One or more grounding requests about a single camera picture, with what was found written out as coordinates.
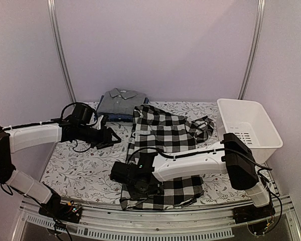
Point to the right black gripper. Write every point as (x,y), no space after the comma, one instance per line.
(134,196)

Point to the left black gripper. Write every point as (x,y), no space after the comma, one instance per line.
(106,137)

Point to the blue checkered shirt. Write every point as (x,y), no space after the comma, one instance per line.
(112,117)

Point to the grey polo shirt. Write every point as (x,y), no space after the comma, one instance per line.
(120,101)

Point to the black white checkered shirt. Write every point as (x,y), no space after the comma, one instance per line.
(153,129)

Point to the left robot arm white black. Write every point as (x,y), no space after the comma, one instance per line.
(35,134)

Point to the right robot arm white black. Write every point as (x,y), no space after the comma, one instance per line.
(237,155)

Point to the floral patterned table cloth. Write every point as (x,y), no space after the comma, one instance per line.
(85,176)

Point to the white plastic basket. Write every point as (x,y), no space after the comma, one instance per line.
(249,121)

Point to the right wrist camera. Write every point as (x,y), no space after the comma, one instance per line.
(125,173)

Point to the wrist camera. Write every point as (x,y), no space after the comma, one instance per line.
(85,115)
(125,173)

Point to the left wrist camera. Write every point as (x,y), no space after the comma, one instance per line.
(85,115)

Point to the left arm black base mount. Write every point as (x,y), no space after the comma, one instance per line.
(69,212)

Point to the aluminium front rail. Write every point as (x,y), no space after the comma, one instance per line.
(197,222)

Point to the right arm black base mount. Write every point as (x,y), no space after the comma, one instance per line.
(250,213)

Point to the left aluminium frame post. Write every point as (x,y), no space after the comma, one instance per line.
(59,48)

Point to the aluminium frame post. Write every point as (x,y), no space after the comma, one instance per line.
(253,48)
(59,48)

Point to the right aluminium frame post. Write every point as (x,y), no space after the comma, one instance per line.
(253,48)

